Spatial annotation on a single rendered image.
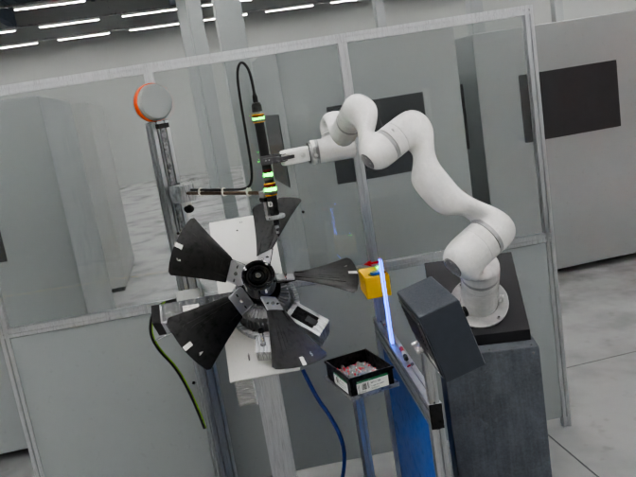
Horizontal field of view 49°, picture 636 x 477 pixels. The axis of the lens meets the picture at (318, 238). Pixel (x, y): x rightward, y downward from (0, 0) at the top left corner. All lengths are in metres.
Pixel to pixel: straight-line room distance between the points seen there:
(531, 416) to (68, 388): 2.08
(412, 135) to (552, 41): 4.25
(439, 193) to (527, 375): 0.68
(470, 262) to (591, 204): 4.49
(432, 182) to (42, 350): 2.09
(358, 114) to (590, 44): 4.45
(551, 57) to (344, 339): 3.56
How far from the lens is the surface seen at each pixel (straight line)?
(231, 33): 6.65
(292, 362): 2.37
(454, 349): 1.80
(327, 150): 2.44
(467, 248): 2.01
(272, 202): 2.46
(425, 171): 2.03
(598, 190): 6.47
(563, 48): 6.27
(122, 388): 3.45
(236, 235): 2.88
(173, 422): 3.49
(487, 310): 2.34
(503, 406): 2.38
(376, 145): 2.00
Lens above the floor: 1.78
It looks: 11 degrees down
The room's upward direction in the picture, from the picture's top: 9 degrees counter-clockwise
